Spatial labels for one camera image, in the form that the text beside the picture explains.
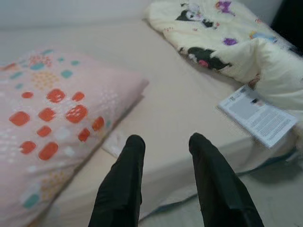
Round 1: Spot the bed with white sheet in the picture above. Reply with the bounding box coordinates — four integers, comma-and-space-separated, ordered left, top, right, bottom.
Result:
0, 18, 303, 227

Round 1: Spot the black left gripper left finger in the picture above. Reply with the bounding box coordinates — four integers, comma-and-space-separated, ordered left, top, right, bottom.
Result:
88, 134, 146, 227

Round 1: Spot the cream cartoon print blanket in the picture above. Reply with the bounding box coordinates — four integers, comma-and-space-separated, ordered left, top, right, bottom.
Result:
142, 0, 303, 112

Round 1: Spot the pink patterned pillow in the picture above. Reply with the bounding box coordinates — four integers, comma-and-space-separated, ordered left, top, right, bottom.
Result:
0, 48, 150, 227

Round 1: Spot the white printed booklet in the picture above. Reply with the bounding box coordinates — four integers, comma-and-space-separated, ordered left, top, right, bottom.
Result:
217, 84, 299, 150

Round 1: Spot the black furniture piece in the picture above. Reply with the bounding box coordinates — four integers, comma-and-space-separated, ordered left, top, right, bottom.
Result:
271, 0, 303, 52

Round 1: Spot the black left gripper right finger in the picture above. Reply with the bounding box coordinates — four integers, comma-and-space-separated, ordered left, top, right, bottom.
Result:
188, 132, 264, 227

